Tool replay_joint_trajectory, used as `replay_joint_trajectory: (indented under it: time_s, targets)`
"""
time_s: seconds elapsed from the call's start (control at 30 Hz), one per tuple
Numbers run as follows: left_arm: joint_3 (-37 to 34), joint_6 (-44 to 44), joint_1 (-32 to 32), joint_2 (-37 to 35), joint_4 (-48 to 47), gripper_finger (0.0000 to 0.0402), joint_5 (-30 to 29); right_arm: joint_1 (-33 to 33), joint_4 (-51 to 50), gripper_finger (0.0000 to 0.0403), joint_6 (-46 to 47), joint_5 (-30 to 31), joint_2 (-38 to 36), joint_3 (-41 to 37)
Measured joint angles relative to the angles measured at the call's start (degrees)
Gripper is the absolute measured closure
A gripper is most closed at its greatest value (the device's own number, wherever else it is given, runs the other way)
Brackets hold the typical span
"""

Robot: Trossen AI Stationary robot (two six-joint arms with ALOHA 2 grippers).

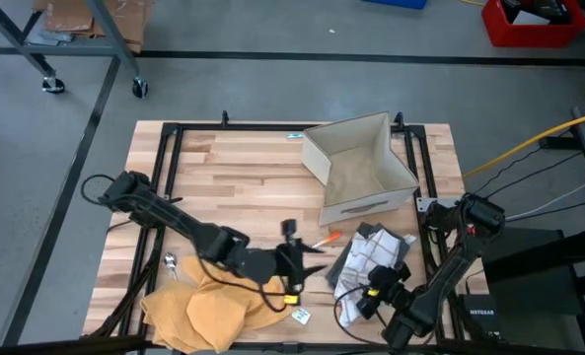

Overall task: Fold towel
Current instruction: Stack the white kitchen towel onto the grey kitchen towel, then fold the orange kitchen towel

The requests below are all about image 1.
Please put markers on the black device in bin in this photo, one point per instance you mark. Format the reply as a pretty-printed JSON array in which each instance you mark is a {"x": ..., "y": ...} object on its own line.
[{"x": 543, "y": 7}]

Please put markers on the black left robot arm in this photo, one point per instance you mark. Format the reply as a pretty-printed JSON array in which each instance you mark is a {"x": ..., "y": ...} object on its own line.
[{"x": 173, "y": 222}]

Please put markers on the beige fabric storage box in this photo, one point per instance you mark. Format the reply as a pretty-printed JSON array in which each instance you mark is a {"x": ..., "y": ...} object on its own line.
[{"x": 356, "y": 177}]

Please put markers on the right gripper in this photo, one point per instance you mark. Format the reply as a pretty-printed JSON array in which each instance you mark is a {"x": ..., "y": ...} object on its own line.
[{"x": 386, "y": 303}]

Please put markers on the dark grey towel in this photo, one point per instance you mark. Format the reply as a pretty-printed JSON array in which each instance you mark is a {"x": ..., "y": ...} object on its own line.
[{"x": 393, "y": 241}]

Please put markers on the black desk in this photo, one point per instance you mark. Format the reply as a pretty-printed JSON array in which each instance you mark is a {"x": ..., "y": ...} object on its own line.
[{"x": 529, "y": 266}]

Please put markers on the white handwritten towel tag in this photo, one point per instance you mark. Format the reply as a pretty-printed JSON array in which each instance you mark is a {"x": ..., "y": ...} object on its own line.
[{"x": 410, "y": 239}]

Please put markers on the grey metal rolling cart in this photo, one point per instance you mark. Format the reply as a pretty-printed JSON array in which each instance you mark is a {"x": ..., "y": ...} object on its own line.
[{"x": 109, "y": 29}]

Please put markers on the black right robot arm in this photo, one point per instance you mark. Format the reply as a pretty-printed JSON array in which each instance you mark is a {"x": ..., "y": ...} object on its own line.
[{"x": 460, "y": 256}]

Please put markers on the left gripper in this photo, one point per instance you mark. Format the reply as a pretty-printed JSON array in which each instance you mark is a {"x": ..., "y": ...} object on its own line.
[{"x": 262, "y": 266}]

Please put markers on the white red checked towel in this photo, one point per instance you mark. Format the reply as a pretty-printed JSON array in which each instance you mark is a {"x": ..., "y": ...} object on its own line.
[{"x": 366, "y": 266}]

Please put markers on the white printed towel tag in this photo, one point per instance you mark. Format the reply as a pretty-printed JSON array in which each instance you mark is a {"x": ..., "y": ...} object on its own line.
[{"x": 301, "y": 316}]

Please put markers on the metal spoon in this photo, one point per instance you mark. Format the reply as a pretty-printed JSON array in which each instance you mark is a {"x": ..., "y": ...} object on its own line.
[{"x": 170, "y": 260}]

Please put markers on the yellow orange towel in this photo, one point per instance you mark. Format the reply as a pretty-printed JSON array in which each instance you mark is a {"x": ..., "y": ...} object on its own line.
[{"x": 208, "y": 315}]

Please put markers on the brown cardboard sheets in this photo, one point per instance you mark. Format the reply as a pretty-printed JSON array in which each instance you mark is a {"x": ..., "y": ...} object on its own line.
[{"x": 70, "y": 17}]

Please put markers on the blue bin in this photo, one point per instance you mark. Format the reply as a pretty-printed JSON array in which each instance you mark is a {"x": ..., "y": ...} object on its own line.
[{"x": 395, "y": 3}]

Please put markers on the teal sticker on table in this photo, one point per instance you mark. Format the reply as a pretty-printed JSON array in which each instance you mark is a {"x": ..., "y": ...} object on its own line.
[{"x": 295, "y": 135}]

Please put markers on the black Netgear box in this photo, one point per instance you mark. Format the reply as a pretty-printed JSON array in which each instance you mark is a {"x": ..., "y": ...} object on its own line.
[{"x": 482, "y": 315}]

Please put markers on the orange-tipped thin stick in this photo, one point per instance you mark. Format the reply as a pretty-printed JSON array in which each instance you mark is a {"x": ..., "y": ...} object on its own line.
[{"x": 331, "y": 238}]

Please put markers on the red plastic bin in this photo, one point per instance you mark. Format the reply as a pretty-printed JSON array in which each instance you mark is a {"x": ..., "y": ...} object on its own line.
[{"x": 499, "y": 34}]

